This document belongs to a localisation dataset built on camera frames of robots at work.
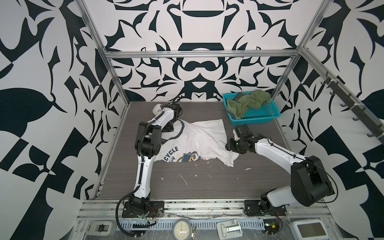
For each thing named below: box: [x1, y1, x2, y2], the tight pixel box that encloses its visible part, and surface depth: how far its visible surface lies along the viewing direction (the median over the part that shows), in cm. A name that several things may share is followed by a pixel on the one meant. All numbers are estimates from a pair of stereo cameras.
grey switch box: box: [85, 221, 113, 236], surface depth 68 cm
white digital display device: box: [289, 218, 331, 240], surface depth 68 cm
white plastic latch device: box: [216, 219, 243, 240], surface depth 69 cm
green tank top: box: [226, 89, 271, 120], surface depth 108 cm
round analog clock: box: [172, 218, 191, 240], surface depth 67 cm
